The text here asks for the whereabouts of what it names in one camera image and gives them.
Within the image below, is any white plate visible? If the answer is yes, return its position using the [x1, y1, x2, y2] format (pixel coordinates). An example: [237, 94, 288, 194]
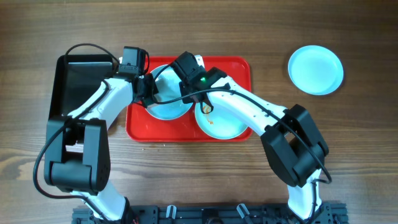
[287, 45, 344, 96]
[146, 67, 193, 121]
[194, 103, 248, 140]

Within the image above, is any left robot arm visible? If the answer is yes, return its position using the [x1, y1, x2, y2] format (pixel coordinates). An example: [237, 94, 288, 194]
[33, 47, 154, 223]

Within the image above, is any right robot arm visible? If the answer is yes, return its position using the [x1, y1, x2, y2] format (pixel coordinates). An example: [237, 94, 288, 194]
[170, 52, 329, 223]

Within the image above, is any red plastic tray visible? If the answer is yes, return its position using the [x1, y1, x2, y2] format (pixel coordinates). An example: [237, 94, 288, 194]
[126, 56, 251, 142]

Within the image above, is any black metal tray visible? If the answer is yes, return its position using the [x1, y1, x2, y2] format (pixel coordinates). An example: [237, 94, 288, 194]
[48, 54, 113, 121]

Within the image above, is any left black cable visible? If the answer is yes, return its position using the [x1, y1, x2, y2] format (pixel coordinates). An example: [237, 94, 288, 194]
[32, 43, 150, 224]

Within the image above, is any black cable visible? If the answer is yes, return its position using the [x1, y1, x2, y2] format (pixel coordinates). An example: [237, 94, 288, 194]
[32, 43, 150, 224]
[136, 63, 333, 218]

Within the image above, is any right black cable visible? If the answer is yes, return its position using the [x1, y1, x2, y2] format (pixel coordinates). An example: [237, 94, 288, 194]
[136, 63, 333, 218]

